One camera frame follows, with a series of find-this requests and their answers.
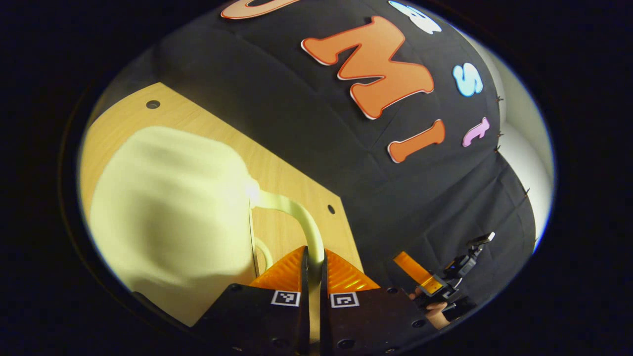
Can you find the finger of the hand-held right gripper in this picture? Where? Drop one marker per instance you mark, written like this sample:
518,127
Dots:
418,272

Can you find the pale yellow suitcase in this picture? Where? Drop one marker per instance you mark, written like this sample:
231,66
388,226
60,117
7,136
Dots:
173,212

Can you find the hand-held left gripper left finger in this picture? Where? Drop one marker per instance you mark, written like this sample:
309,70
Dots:
304,316

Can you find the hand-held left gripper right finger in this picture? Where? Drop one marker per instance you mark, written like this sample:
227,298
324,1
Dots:
324,321

